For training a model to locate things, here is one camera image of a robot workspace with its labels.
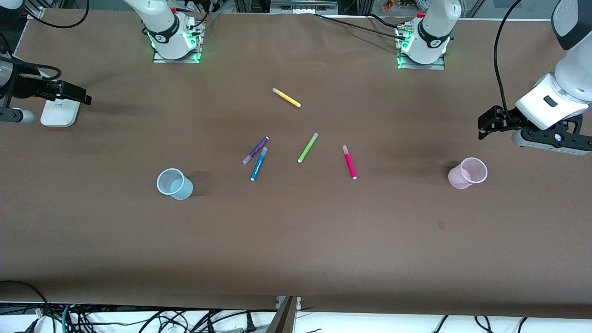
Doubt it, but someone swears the pink marker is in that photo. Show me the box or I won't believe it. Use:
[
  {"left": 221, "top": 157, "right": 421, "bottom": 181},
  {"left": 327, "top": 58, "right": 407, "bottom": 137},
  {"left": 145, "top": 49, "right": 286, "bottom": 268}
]
[{"left": 342, "top": 145, "right": 358, "bottom": 180}]

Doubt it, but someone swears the brown wooden beam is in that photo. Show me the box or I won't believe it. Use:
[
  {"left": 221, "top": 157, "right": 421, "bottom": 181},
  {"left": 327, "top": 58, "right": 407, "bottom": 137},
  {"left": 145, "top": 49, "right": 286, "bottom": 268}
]
[{"left": 265, "top": 296, "right": 299, "bottom": 333}]

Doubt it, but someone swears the brown paper table cover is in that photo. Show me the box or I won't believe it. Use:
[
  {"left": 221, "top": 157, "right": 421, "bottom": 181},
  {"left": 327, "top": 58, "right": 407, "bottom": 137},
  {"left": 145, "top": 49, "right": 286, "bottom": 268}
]
[{"left": 0, "top": 8, "right": 592, "bottom": 320}]

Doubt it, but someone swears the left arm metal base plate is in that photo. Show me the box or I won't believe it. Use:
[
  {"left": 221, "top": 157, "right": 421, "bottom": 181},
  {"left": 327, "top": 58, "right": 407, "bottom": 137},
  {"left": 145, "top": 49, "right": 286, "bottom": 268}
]
[{"left": 396, "top": 24, "right": 446, "bottom": 71}]

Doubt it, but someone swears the white desk lamp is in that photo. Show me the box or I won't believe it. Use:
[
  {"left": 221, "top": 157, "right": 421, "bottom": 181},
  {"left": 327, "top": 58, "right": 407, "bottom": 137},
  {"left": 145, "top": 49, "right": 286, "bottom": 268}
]
[{"left": 37, "top": 69, "right": 80, "bottom": 128}]

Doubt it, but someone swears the translucent blue plastic cup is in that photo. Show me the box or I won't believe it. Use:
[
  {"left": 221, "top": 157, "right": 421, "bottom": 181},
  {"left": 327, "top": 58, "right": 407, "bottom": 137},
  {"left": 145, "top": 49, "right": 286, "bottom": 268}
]
[{"left": 156, "top": 168, "right": 194, "bottom": 200}]

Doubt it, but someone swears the yellow marker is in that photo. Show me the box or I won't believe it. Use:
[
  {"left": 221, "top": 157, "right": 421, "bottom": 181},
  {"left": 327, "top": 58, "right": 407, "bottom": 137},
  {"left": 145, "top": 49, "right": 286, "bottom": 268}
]
[{"left": 272, "top": 87, "right": 302, "bottom": 108}]

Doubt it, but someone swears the green marker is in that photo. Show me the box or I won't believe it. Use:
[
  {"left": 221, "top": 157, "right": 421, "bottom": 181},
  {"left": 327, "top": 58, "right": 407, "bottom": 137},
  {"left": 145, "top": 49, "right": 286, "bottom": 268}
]
[{"left": 297, "top": 133, "right": 319, "bottom": 163}]

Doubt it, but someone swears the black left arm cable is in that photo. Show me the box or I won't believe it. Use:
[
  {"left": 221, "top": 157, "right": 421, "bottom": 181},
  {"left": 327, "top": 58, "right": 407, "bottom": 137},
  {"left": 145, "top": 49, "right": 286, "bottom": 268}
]
[{"left": 493, "top": 0, "right": 526, "bottom": 119}]

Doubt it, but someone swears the purple marker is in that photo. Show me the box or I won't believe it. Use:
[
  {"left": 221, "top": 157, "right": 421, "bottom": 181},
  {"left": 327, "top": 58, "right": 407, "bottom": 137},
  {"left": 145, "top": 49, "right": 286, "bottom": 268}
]
[{"left": 242, "top": 136, "right": 270, "bottom": 165}]

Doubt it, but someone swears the black cable on table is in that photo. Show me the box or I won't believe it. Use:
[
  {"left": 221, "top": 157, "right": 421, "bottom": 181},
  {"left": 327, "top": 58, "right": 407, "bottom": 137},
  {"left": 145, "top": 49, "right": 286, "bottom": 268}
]
[{"left": 314, "top": 13, "right": 413, "bottom": 40}]

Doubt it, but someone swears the aluminium corner bracket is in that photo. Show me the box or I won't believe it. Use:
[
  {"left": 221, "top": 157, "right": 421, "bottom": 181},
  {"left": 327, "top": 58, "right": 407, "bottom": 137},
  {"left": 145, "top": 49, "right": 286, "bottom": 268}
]
[{"left": 25, "top": 0, "right": 47, "bottom": 20}]

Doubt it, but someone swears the aluminium frame rail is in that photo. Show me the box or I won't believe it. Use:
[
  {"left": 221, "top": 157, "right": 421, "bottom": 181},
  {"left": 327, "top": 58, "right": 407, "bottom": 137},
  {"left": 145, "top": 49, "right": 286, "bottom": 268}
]
[{"left": 270, "top": 0, "right": 339, "bottom": 15}]

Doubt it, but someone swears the black looped cable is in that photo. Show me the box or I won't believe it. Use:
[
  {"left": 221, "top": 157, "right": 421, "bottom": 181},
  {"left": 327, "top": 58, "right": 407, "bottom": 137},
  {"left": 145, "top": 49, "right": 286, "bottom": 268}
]
[{"left": 0, "top": 280, "right": 52, "bottom": 324}]

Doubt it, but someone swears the blue marker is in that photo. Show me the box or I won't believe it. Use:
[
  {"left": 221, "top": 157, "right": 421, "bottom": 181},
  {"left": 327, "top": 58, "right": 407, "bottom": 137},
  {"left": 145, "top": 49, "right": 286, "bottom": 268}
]
[{"left": 250, "top": 147, "right": 268, "bottom": 181}]

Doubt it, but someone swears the translucent pink plastic cup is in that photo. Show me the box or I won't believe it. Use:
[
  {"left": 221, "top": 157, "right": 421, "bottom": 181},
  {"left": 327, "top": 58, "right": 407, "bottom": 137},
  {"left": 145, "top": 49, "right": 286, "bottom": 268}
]
[{"left": 448, "top": 157, "right": 488, "bottom": 190}]

